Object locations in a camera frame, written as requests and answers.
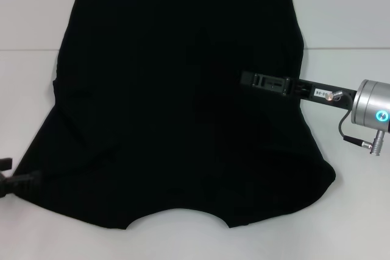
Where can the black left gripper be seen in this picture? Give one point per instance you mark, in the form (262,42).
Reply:
(4,187)

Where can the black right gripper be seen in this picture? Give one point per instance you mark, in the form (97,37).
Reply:
(304,89)

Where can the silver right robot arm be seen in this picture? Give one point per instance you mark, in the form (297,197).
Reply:
(365,104)

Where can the black t-shirt with white print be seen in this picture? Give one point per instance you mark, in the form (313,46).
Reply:
(167,89)

